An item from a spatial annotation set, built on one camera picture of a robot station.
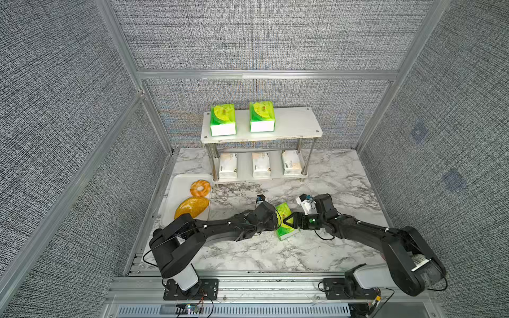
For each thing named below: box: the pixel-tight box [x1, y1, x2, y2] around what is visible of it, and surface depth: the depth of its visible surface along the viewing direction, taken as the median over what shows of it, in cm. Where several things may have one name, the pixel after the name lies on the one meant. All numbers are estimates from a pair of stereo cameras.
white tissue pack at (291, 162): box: [281, 149, 303, 176], surface depth 100 cm
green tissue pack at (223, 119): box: [210, 103, 237, 137], surface depth 78 cm
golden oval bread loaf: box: [174, 196, 210, 220], surface depth 93 cm
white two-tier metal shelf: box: [200, 106, 323, 183], surface depth 83 cm
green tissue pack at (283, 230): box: [275, 202, 300, 241], surface depth 85 cm
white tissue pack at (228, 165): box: [219, 153, 238, 179], surface depth 100 cm
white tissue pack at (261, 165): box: [251, 152, 272, 179], surface depth 101 cm
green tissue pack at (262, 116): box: [249, 100, 276, 132], surface depth 79 cm
